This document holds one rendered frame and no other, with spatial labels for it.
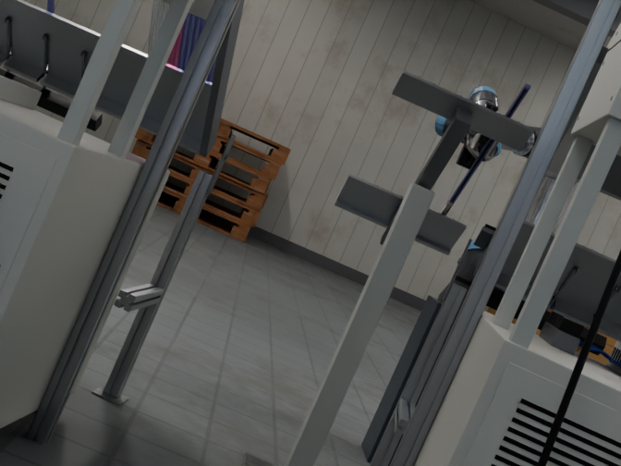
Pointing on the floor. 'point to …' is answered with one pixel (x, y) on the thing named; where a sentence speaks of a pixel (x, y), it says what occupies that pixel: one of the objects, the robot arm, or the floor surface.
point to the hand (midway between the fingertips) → (480, 159)
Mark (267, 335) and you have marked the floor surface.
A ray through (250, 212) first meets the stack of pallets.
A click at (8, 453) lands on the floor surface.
